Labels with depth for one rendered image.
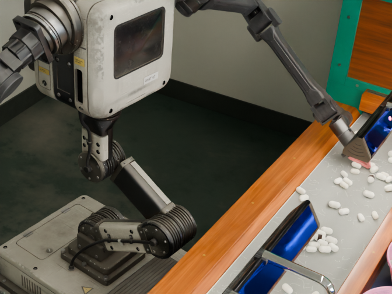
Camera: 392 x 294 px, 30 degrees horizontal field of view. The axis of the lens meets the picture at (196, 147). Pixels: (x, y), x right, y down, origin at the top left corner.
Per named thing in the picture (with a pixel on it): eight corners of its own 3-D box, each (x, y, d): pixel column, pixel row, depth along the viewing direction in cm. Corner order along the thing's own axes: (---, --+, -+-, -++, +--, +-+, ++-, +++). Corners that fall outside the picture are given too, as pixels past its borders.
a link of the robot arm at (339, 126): (324, 125, 253) (338, 116, 250) (329, 119, 258) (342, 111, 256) (336, 141, 253) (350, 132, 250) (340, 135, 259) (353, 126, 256)
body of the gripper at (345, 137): (368, 139, 256) (355, 122, 255) (357, 151, 248) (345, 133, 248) (354, 146, 260) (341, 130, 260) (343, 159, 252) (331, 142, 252)
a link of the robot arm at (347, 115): (311, 114, 254) (330, 100, 250) (318, 105, 264) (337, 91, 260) (332, 141, 255) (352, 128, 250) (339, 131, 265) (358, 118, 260)
